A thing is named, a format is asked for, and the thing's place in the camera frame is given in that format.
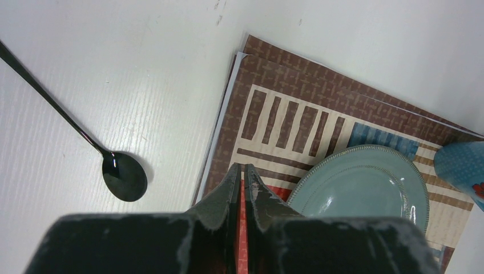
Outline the black spoon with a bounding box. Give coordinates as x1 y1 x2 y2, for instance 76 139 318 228
0 41 148 203

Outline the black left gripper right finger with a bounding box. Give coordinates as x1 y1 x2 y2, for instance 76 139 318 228
244 164 440 273

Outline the blue ceramic mug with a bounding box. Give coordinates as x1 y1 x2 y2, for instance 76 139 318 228
434 141 483 209

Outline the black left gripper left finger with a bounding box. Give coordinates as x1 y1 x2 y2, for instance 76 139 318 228
26 164 241 273

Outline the striped patchwork placemat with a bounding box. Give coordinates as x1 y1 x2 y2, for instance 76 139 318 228
194 35 483 272

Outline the teal ceramic plate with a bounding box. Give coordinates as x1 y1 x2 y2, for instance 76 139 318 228
287 144 430 232

